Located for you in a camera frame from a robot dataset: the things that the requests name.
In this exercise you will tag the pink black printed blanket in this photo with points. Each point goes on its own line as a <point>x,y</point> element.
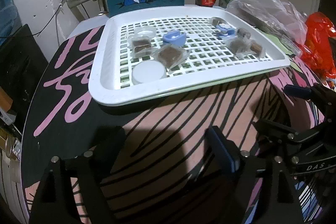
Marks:
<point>65,82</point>

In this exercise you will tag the blue flower hair clip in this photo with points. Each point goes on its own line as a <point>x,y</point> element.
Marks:
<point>174,39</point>
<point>227,31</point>

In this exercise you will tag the red plastic bag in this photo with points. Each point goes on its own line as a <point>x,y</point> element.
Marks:
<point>317,40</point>

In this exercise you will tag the brown wooden box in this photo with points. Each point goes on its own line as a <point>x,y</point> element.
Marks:
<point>5,100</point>

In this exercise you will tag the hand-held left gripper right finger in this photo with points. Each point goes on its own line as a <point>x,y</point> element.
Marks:
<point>223,150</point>

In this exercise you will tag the clear plastic bag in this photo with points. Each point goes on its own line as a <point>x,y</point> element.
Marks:
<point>262,3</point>

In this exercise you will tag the white perforated plastic tray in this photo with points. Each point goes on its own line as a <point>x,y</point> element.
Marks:
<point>105,87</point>

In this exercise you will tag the clear jar white lid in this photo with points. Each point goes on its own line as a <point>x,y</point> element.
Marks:
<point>148,71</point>

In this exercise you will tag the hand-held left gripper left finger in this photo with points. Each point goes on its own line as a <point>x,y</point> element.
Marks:
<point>110,150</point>

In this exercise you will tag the light green plastic tray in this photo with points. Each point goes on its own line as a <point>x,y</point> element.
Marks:
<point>210,83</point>

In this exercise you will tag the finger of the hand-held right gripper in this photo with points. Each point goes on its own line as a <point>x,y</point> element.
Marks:
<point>275,130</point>
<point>298,91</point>

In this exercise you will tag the white power strip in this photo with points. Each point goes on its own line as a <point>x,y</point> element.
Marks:
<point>6,116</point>

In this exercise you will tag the clear round dish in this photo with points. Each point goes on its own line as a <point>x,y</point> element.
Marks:
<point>144,31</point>

